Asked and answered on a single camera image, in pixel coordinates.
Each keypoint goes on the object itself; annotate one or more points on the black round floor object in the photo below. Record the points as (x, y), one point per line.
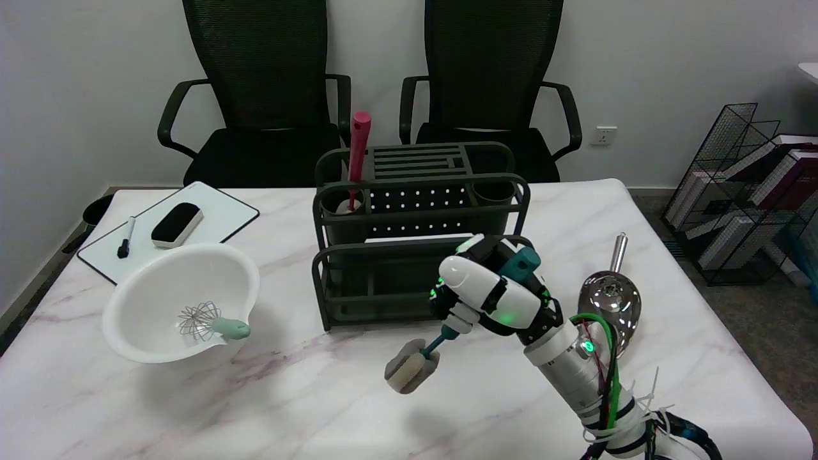
(97, 211)

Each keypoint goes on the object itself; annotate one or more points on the red sponge bottle brush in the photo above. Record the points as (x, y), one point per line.
(358, 153)

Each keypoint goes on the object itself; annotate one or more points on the white side table corner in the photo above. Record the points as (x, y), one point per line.
(810, 70)

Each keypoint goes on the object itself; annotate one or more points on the dark green kitchen storage rack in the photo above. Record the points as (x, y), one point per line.
(415, 198)

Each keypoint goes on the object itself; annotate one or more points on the white book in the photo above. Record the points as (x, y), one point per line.
(728, 243)

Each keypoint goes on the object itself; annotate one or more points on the white plastic mixing bowl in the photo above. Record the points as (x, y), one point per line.
(160, 287)

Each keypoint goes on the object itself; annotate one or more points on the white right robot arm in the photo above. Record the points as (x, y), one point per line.
(569, 370)

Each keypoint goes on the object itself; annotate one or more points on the blue sponge bottle brush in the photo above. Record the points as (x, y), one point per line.
(409, 370)

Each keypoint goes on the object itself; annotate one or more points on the dark green utensil cup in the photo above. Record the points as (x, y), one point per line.
(332, 227)
(492, 217)

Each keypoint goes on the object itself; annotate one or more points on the black mesh office chair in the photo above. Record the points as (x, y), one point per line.
(268, 147)
(486, 64)

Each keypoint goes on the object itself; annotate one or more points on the black white board eraser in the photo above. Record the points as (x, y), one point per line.
(176, 223)

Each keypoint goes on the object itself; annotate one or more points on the small white whiteboard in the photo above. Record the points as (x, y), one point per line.
(217, 217)

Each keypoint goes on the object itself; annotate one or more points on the white wall socket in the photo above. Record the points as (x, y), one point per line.
(603, 136)

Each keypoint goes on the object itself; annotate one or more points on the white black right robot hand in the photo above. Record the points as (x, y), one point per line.
(473, 281)

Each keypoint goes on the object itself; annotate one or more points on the shiny metal scoop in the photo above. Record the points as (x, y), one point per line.
(613, 300)

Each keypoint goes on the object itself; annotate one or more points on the dark maroon book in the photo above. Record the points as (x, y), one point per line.
(786, 179)

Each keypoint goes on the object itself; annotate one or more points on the black whiteboard marker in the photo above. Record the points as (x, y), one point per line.
(125, 239)

